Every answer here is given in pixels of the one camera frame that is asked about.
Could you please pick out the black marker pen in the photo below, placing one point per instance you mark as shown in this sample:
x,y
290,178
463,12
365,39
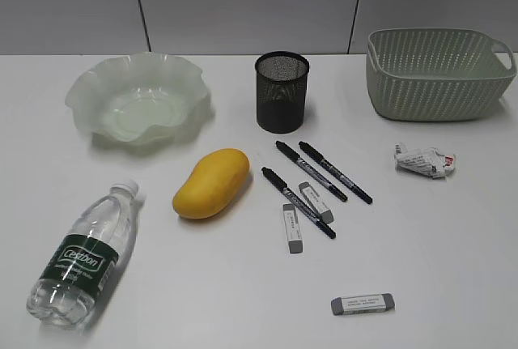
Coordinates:
x,y
283,188
326,165
310,170

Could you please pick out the yellow mango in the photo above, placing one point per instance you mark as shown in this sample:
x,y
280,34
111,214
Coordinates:
x,y
215,180

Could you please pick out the grey white eraser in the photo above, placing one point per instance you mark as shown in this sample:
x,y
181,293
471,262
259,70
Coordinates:
x,y
314,200
291,223
352,305

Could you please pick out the waste paper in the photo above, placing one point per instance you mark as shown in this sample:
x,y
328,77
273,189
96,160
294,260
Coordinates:
x,y
430,162

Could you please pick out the grey white eraser front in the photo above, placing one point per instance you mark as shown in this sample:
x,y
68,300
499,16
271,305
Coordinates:
x,y
352,305

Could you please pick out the clear plastic water bottle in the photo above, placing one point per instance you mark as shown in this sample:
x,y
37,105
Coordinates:
x,y
73,280

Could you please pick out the black mesh pen holder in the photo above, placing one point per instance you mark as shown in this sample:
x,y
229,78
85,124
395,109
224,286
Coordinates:
x,y
282,79

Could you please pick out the frosted green wavy plate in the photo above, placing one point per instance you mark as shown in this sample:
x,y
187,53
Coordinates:
x,y
141,103

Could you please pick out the pale green plastic basket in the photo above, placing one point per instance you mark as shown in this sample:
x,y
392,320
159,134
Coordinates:
x,y
436,74

